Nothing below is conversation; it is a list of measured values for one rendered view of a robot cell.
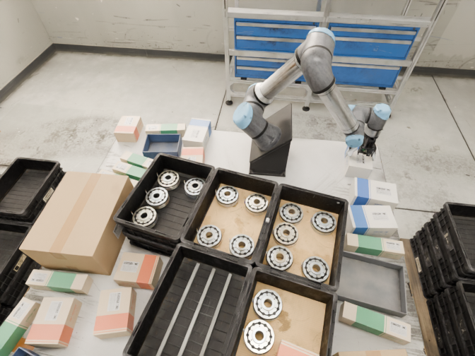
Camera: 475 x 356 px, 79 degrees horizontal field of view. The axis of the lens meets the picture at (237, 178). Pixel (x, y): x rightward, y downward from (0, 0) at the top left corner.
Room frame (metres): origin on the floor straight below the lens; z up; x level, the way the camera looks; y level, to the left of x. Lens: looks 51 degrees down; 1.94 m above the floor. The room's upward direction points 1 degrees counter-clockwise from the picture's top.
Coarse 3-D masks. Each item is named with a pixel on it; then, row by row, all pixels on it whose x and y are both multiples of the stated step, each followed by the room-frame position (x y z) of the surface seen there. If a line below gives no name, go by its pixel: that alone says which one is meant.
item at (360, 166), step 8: (344, 160) 1.11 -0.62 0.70; (352, 160) 1.03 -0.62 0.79; (360, 160) 1.03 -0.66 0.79; (368, 160) 1.03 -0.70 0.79; (344, 168) 1.05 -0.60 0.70; (352, 168) 0.99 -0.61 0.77; (360, 168) 0.98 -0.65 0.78; (368, 168) 0.98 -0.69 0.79; (344, 176) 1.00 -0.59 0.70; (352, 176) 0.99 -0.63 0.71; (360, 176) 0.98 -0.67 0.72; (368, 176) 0.97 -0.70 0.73
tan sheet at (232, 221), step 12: (240, 192) 0.80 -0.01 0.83; (252, 192) 0.80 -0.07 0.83; (216, 204) 0.74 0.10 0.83; (240, 204) 0.74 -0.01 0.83; (216, 216) 0.67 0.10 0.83; (228, 216) 0.67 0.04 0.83; (240, 216) 0.67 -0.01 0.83; (252, 216) 0.67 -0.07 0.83; (264, 216) 0.67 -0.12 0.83; (228, 228) 0.61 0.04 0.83; (240, 228) 0.61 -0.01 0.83; (252, 228) 0.61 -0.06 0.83; (228, 240) 0.56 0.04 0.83; (228, 252) 0.50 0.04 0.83
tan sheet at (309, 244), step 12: (276, 216) 0.67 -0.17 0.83; (336, 216) 0.66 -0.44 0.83; (300, 228) 0.61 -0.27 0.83; (300, 240) 0.55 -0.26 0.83; (312, 240) 0.55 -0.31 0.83; (324, 240) 0.55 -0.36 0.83; (300, 252) 0.50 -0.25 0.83; (312, 252) 0.50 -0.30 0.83; (324, 252) 0.50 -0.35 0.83; (264, 264) 0.45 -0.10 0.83; (300, 264) 0.45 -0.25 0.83
